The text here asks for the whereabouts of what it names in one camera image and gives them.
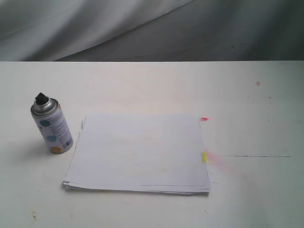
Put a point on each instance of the white spray paint can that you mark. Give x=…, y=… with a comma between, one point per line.
x=49, y=118

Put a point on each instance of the white paper stack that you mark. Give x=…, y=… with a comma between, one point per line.
x=148, y=153

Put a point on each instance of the grey backdrop cloth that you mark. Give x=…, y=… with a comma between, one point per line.
x=151, y=30

